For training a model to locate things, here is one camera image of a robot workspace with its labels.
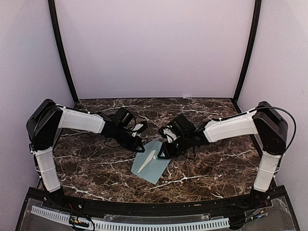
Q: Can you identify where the black front rail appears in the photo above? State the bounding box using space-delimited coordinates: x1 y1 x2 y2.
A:
37 190 266 217

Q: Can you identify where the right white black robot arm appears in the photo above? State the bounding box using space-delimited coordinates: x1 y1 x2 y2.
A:
156 101 297 209

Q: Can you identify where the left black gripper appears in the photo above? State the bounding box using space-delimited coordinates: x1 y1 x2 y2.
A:
114 126 145 153

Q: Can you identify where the wrist black camera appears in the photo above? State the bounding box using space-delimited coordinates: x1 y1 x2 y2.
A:
131 121 148 137
158 127 176 143

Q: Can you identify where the teal paper envelope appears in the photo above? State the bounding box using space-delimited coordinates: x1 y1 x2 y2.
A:
131 140 170 185

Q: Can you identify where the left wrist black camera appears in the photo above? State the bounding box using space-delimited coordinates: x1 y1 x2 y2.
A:
131 121 148 137

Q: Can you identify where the beige ornate letter paper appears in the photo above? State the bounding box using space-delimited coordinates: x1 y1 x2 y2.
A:
137 150 156 173

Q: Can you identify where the white slotted cable duct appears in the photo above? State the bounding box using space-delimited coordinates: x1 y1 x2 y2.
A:
31 206 230 231

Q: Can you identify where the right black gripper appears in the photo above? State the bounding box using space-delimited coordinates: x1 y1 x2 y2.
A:
157 134 191 159

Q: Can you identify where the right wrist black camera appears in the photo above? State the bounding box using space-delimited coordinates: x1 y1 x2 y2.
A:
158 127 176 143

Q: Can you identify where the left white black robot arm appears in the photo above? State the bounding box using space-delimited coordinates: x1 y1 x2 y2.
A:
26 99 148 210

